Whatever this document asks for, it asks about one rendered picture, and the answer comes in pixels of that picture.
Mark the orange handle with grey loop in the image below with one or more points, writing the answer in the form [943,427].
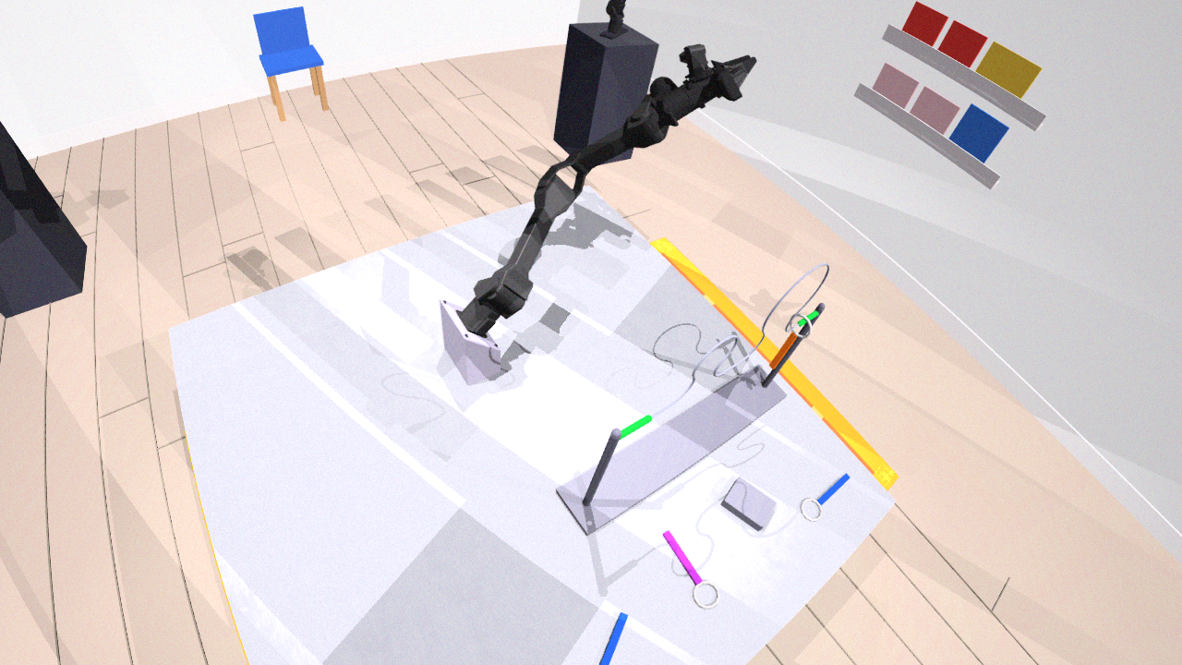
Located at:
[794,335]

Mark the white loop with blue handle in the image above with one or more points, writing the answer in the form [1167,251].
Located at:
[823,498]
[616,633]

